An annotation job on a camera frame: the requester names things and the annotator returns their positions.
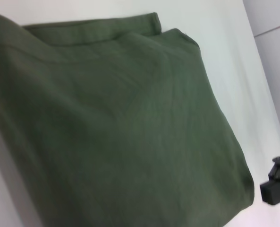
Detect dark green printed T-shirt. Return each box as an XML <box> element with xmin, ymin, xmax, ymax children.
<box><xmin>0</xmin><ymin>11</ymin><xmax>256</xmax><ymax>227</ymax></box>

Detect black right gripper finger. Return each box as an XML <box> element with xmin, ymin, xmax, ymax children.
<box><xmin>259</xmin><ymin>178</ymin><xmax>280</xmax><ymax>206</ymax></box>

